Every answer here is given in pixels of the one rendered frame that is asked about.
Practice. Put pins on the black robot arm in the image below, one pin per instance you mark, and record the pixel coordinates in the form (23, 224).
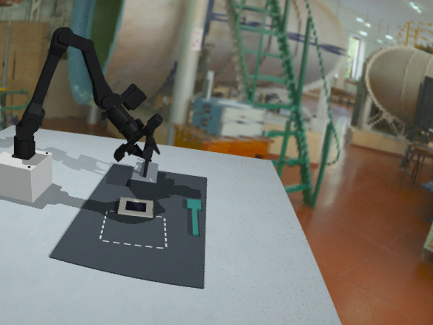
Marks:
(24, 144)

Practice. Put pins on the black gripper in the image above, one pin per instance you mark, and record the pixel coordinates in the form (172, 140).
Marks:
(132, 133)

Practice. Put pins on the white square tile with dark blue center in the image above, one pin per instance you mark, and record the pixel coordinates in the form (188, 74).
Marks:
(134, 207)

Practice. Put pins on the teal t-shaped tool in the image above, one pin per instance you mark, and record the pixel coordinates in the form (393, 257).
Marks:
(194, 205)

